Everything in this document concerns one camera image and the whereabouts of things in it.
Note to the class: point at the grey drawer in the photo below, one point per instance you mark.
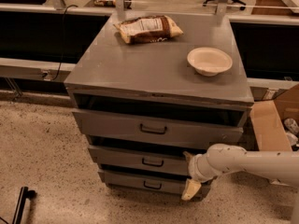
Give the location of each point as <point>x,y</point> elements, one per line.
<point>139,160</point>
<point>168,132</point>
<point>145,182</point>

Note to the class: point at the grey bottom drawer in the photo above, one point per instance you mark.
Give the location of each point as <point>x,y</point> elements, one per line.
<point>145,182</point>

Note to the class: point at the white paper bowl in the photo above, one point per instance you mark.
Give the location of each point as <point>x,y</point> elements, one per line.
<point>209,61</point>

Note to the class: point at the black floor stand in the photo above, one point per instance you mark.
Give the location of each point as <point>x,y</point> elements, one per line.
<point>25,194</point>

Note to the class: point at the grey top drawer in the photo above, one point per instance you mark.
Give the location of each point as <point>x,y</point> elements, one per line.
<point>168,132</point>

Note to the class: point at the cardboard box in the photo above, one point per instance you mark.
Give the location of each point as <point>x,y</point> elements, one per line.
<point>271,128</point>

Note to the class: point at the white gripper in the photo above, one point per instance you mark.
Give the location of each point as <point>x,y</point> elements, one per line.
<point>194,168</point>

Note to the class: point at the brown snack bag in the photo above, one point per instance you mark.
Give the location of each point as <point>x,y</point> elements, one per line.
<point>148,29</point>

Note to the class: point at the grey drawer cabinet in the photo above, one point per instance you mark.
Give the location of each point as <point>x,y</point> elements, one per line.
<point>156,80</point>

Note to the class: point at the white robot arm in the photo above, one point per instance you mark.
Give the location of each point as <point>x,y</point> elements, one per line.
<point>221,159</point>

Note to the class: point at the wooden table with white top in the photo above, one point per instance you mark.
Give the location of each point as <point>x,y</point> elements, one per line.
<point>272,7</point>

